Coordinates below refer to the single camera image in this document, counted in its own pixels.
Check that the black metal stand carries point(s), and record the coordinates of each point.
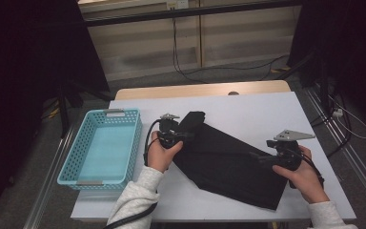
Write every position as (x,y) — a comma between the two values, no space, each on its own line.
(298,65)

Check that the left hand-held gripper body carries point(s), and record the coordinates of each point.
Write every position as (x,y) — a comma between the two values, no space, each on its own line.
(168,133)

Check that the metal floor rail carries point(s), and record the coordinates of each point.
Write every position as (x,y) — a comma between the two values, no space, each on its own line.
(49,178)
(352,156)

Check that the light blue perforated plastic basket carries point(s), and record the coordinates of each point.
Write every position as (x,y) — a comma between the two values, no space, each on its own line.
(108,149)

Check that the black pants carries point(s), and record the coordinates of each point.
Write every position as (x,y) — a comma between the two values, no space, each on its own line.
(228,165)

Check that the black curtain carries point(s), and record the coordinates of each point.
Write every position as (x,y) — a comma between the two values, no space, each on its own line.
(349,41)
(19,79)

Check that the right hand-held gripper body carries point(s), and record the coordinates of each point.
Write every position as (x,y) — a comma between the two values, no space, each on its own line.
(286,152)

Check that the white wall socket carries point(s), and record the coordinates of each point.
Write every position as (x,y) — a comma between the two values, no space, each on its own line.
(177,4)

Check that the person's right hand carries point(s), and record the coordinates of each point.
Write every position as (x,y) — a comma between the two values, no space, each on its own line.
(305,178)

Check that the wooden table with white top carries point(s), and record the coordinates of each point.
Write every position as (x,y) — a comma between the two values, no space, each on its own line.
(251,117)

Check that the person's left hand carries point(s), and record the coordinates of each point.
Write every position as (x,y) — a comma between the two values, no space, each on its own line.
(162,156)

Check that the round grey table grommet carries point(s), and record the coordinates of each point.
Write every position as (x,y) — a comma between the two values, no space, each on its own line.
(233,93)

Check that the white plug adapter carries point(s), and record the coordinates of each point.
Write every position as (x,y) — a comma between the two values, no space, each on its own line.
(337,112)

